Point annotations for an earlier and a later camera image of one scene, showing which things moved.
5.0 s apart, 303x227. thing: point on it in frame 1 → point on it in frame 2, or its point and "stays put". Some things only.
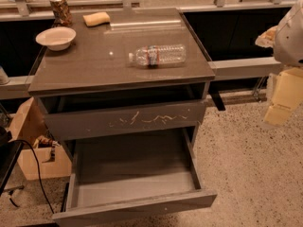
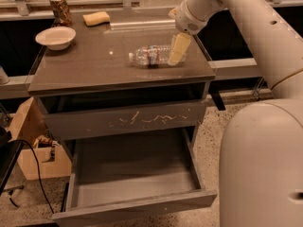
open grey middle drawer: x=133 y=175 stays put
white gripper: x=290 y=40 → x=185 y=20
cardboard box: x=55 y=158 stays put
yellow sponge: x=96 y=19 stays put
